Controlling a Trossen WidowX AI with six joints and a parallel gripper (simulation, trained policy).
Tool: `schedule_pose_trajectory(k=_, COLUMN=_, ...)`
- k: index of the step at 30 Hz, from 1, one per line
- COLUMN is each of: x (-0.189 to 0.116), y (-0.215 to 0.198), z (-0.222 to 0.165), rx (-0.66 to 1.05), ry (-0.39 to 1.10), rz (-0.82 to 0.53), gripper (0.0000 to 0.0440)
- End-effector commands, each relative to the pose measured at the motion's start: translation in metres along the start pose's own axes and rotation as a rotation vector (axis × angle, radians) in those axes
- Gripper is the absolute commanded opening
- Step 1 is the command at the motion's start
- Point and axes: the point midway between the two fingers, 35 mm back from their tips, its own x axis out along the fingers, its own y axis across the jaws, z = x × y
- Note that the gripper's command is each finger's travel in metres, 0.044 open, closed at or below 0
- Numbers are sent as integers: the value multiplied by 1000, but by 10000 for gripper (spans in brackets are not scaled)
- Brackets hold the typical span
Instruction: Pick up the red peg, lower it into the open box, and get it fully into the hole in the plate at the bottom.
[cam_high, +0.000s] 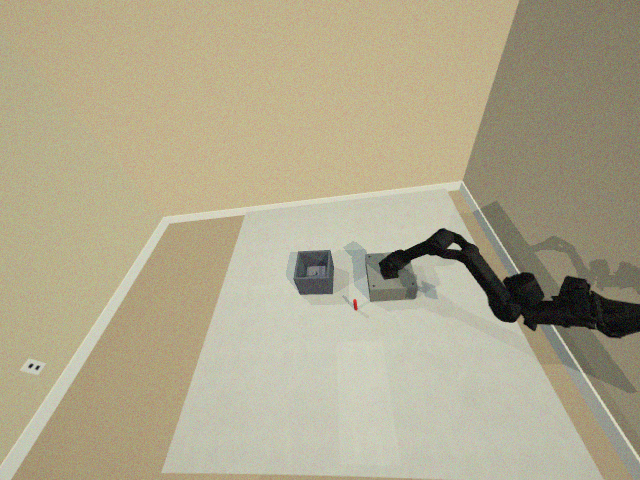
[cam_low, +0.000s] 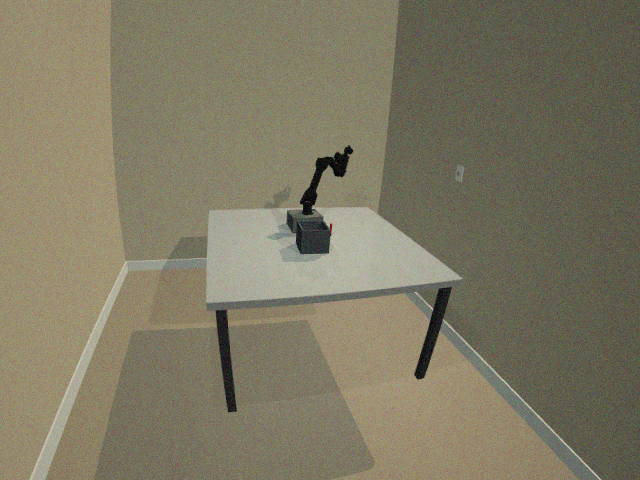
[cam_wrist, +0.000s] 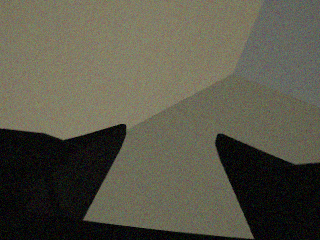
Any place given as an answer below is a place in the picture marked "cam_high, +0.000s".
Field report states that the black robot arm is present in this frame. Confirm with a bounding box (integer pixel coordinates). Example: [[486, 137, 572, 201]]
[[379, 228, 591, 331]]

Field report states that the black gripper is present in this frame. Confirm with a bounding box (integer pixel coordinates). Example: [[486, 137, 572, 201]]
[[547, 288, 640, 339]]

